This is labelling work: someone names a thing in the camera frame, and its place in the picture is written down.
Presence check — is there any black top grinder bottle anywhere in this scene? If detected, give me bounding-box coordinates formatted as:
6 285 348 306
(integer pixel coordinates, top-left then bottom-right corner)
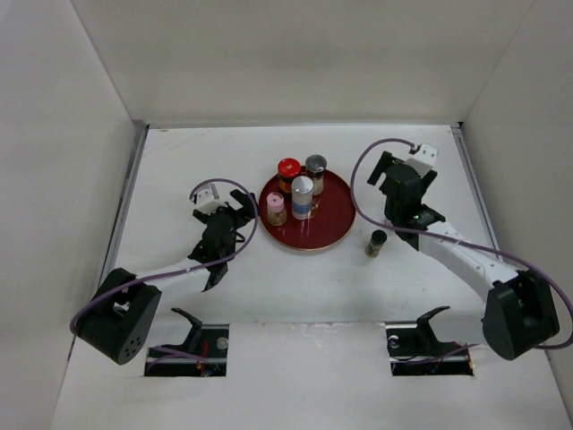
305 154 328 195

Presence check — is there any red round tray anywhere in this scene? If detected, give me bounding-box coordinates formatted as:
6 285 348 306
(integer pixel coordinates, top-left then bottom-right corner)
258 170 355 251

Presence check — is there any small dark bottle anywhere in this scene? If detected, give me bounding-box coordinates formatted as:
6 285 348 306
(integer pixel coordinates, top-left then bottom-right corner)
365 229 388 258

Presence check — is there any red lid chili sauce jar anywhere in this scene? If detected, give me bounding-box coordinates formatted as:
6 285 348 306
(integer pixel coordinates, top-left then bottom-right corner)
278 158 301 194

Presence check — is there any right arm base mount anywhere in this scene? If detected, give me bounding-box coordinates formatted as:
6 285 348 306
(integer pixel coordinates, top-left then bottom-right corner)
385 306 474 376

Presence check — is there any silver lid tall jar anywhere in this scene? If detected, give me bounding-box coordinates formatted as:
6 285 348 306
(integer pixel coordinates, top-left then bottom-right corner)
291 176 313 220

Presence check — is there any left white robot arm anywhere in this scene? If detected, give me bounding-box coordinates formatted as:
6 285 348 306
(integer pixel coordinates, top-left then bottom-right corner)
71 189 259 366

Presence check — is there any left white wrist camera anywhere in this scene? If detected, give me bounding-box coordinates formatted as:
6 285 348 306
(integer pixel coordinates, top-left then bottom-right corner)
191 184 225 215

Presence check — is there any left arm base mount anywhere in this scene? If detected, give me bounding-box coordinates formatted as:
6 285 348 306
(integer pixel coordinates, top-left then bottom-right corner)
143 308 230 378

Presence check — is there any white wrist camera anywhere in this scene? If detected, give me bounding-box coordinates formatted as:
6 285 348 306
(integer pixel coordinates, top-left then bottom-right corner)
191 184 225 215
405 144 439 177

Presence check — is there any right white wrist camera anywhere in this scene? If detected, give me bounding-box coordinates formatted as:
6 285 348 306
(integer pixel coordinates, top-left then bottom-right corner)
405 144 439 177

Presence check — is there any pink lid spice shaker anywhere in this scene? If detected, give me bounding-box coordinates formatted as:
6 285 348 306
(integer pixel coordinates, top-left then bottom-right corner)
266 193 287 227

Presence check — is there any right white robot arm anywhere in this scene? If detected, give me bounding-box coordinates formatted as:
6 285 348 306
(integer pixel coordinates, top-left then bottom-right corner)
367 151 560 360

